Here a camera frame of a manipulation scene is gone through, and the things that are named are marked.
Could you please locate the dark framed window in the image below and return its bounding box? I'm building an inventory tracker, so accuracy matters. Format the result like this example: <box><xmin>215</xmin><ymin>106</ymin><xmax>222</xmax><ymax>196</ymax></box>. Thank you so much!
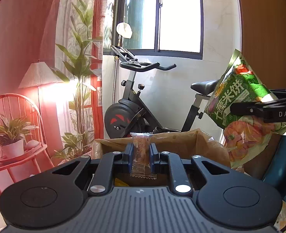
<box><xmin>114</xmin><ymin>0</ymin><xmax>204</xmax><ymax>59</ymax></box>

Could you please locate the black exercise bike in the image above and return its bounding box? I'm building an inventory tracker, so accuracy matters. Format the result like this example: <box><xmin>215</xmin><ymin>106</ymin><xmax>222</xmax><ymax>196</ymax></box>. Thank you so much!
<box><xmin>104</xmin><ymin>45</ymin><xmax>221</xmax><ymax>140</ymax></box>

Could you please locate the small clear wafer packet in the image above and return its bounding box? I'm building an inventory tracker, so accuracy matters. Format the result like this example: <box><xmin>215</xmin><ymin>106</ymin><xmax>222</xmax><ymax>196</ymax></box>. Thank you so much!
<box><xmin>130</xmin><ymin>132</ymin><xmax>157</xmax><ymax>179</ymax></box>

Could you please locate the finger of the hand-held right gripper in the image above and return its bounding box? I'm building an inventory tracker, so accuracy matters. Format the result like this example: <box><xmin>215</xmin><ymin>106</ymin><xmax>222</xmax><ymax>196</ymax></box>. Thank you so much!
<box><xmin>267</xmin><ymin>89</ymin><xmax>286</xmax><ymax>98</ymax></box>
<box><xmin>230</xmin><ymin>97</ymin><xmax>286</xmax><ymax>116</ymax></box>

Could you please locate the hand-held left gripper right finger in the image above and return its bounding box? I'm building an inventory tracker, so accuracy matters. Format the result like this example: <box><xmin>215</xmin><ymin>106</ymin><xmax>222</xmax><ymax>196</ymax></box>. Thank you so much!
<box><xmin>150</xmin><ymin>143</ymin><xmax>232</xmax><ymax>197</ymax></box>

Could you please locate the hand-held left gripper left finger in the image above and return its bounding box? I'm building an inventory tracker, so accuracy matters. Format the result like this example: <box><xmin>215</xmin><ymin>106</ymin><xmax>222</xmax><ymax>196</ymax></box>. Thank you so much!
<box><xmin>51</xmin><ymin>143</ymin><xmax>134</xmax><ymax>196</ymax></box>

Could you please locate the wooden door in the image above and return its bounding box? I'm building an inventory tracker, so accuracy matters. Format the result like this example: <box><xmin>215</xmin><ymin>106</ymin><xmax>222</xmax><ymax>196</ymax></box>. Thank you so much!
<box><xmin>236</xmin><ymin>0</ymin><xmax>286</xmax><ymax>97</ymax></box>

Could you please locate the taped cardboard box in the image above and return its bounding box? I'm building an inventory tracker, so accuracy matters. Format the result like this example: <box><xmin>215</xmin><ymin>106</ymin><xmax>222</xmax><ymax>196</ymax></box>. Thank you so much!
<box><xmin>92</xmin><ymin>129</ymin><xmax>231</xmax><ymax>193</ymax></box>

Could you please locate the white cloth on pole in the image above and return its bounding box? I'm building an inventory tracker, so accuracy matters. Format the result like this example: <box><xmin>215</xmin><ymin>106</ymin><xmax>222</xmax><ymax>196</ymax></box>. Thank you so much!
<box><xmin>113</xmin><ymin>22</ymin><xmax>133</xmax><ymax>103</ymax></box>

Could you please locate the yellow snack packet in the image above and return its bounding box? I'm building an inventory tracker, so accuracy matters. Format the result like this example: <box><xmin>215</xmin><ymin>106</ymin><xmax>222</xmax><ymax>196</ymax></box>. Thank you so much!
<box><xmin>114</xmin><ymin>178</ymin><xmax>132</xmax><ymax>187</ymax></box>

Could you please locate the green rice cracker bag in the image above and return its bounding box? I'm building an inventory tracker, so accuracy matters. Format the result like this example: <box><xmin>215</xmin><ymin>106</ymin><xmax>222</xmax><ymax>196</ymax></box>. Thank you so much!
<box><xmin>204</xmin><ymin>49</ymin><xmax>286</xmax><ymax>169</ymax></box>

